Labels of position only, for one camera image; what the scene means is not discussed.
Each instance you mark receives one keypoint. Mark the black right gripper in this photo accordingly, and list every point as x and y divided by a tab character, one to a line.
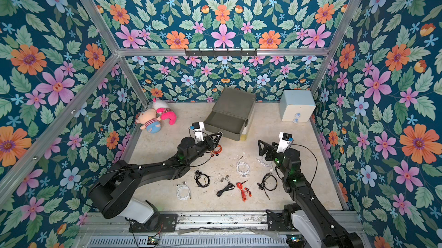
273	152

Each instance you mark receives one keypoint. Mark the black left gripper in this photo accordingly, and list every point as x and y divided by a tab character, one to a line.
209	144

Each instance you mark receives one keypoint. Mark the red wired earphones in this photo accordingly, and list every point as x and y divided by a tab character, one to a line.
216	151
245	192

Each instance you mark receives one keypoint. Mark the grey top drawer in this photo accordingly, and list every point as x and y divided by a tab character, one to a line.
231	127

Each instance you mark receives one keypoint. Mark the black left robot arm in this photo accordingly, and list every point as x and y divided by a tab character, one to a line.
113	193

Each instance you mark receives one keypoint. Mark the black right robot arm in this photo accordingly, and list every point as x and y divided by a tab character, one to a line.
306	214

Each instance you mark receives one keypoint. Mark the white earphones right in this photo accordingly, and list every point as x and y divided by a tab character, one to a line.
265	163

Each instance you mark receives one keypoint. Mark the white earphones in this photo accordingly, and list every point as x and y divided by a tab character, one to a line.
242	167
183	191
265	163

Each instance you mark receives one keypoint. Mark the white earphones centre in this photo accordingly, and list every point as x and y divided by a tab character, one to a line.
242	167

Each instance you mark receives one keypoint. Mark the black coiled earphones right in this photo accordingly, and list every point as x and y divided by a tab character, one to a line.
268	184

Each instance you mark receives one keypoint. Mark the black coiled earphones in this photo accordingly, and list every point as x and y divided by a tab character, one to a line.
202	180
268	184

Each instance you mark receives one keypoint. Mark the three-drawer mini cabinet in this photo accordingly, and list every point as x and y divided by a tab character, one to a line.
235	103

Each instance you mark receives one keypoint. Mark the black coiled earphones left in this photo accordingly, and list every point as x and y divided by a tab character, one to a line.
202	180

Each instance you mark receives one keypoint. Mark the black bundled earphones centre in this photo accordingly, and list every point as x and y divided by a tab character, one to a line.
228	187

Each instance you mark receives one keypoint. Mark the white earphones front left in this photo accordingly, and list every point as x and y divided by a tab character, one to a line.
183	191

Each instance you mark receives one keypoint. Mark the light blue small cabinet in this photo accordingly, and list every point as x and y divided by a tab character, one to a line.
296	106

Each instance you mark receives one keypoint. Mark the pink white plush toy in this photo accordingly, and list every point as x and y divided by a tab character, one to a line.
164	111

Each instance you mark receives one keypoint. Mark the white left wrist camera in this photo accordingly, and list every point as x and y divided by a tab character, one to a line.
198	131

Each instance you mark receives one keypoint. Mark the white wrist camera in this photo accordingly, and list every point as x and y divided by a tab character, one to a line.
198	131
285	142

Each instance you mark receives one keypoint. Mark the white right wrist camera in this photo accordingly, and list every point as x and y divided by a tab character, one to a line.
285	142

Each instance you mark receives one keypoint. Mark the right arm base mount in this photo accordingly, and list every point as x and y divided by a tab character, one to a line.
276	221

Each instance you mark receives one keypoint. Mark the black hook rail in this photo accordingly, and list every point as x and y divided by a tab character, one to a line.
213	53

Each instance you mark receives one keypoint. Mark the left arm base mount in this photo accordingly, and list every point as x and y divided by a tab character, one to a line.
159	222

